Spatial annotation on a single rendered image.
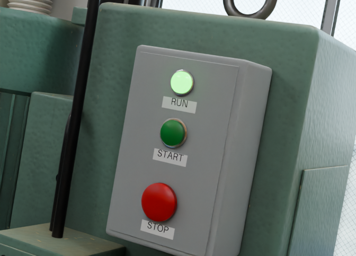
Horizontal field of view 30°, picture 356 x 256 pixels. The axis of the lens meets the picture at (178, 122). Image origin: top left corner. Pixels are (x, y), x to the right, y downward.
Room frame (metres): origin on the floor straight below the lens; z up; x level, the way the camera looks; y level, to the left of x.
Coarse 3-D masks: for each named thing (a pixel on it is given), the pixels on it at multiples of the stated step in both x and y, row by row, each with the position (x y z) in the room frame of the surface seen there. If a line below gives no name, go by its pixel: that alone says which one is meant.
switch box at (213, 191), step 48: (144, 48) 0.54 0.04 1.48; (144, 96) 0.53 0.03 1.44; (192, 96) 0.51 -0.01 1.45; (240, 96) 0.50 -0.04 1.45; (144, 144) 0.53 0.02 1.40; (192, 144) 0.51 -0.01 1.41; (240, 144) 0.51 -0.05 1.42; (192, 192) 0.50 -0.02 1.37; (240, 192) 0.52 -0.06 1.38; (144, 240) 0.52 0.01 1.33; (192, 240) 0.50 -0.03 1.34; (240, 240) 0.54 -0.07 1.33
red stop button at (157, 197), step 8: (152, 184) 0.51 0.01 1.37; (160, 184) 0.51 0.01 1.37; (144, 192) 0.51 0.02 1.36; (152, 192) 0.51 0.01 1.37; (160, 192) 0.51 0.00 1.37; (168, 192) 0.50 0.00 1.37; (144, 200) 0.51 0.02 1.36; (152, 200) 0.51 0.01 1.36; (160, 200) 0.50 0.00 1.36; (168, 200) 0.50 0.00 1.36; (176, 200) 0.50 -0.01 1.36; (144, 208) 0.51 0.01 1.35; (152, 208) 0.51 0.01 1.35; (160, 208) 0.50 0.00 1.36; (168, 208) 0.50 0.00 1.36; (152, 216) 0.51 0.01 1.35; (160, 216) 0.50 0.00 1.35; (168, 216) 0.50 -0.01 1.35
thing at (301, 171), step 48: (96, 48) 0.63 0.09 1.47; (192, 48) 0.58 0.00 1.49; (240, 48) 0.56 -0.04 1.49; (288, 48) 0.54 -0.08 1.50; (336, 48) 0.59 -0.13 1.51; (96, 96) 0.62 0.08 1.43; (288, 96) 0.54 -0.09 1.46; (336, 96) 0.62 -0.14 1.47; (96, 144) 0.62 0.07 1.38; (288, 144) 0.54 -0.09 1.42; (336, 144) 0.65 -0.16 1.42; (96, 192) 0.62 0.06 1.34; (288, 192) 0.54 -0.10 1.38; (336, 192) 0.67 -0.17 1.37; (288, 240) 0.56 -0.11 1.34
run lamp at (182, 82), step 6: (180, 72) 0.51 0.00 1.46; (186, 72) 0.51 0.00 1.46; (174, 78) 0.51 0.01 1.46; (180, 78) 0.51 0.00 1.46; (186, 78) 0.51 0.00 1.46; (192, 78) 0.51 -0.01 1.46; (174, 84) 0.51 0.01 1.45; (180, 84) 0.51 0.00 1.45; (186, 84) 0.51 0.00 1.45; (192, 84) 0.51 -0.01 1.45; (174, 90) 0.51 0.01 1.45; (180, 90) 0.51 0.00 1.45; (186, 90) 0.51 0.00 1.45
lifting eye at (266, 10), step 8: (224, 0) 0.69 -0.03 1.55; (232, 0) 0.69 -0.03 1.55; (272, 0) 0.66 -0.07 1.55; (224, 8) 0.69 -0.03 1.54; (232, 8) 0.68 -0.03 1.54; (264, 8) 0.67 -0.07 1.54; (272, 8) 0.67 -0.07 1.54; (240, 16) 0.68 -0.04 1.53; (248, 16) 0.67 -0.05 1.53; (256, 16) 0.67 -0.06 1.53; (264, 16) 0.67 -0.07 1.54
